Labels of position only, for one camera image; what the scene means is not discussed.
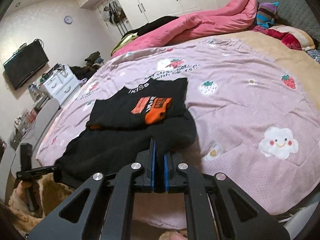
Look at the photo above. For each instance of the black IKISS sweater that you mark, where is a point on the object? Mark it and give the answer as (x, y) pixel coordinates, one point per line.
(124, 125)

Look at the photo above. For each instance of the green garment on bed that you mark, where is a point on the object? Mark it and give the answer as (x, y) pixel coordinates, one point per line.
(124, 41)

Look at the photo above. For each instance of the round wall clock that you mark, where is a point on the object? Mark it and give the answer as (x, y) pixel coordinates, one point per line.
(68, 20)

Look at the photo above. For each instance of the grey chair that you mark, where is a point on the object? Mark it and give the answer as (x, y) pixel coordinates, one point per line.
(10, 162)

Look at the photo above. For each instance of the pink strawberry print bedspread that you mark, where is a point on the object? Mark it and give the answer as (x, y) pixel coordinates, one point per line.
(254, 122)

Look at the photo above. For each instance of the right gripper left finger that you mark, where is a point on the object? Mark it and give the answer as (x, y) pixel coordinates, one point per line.
(102, 207)

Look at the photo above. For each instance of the grey padded headboard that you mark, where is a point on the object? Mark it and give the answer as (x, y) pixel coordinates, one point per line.
(298, 14)

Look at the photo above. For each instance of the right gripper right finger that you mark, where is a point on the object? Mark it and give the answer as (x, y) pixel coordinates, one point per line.
(217, 208)

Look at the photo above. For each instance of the black wall television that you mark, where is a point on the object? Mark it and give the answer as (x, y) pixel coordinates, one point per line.
(25, 63)

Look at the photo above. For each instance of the red patterned blanket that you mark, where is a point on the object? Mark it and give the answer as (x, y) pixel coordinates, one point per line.
(291, 37)

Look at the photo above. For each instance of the left hand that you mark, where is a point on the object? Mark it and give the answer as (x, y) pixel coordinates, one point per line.
(22, 188)

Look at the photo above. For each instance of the black garment on bed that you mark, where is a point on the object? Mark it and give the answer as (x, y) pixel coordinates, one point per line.
(151, 26)

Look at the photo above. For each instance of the white drawer chest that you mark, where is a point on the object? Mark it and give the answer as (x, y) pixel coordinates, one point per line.
(60, 83)

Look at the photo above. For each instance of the hanging bags on door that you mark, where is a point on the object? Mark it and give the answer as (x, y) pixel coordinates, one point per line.
(112, 13)

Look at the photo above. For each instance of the dark clothes pile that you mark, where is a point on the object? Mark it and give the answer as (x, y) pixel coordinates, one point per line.
(93, 63)

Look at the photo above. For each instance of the pink quilted comforter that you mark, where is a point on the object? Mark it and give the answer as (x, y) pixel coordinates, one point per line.
(236, 16)

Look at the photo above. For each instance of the striped colourful pillow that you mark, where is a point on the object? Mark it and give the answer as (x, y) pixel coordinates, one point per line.
(267, 13)

